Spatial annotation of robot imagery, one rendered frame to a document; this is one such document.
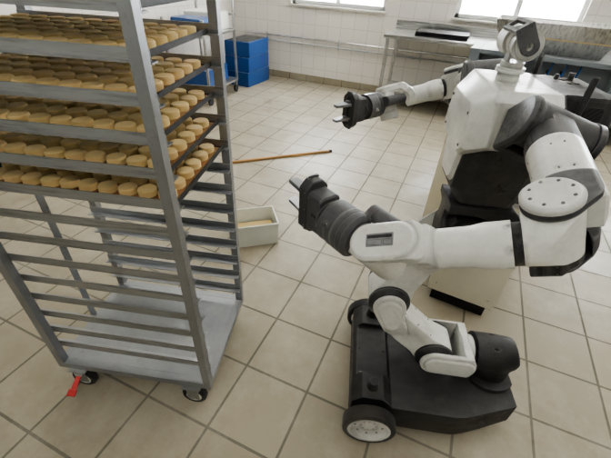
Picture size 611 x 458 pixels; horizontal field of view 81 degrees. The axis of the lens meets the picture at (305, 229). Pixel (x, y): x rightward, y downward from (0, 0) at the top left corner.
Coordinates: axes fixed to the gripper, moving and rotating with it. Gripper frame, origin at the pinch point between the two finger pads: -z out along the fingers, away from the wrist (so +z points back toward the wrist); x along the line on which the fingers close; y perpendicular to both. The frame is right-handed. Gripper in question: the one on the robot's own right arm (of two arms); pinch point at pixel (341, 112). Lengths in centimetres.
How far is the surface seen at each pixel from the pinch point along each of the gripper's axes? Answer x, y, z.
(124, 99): 15, 3, -68
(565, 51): 12, 13, 137
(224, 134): -9.0, -22.5, -34.0
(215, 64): 14.2, -22.6, -34.5
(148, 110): 14, 10, -66
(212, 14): 27.6, -22.6, -34.1
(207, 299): -93, -32, -46
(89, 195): -12, -9, -80
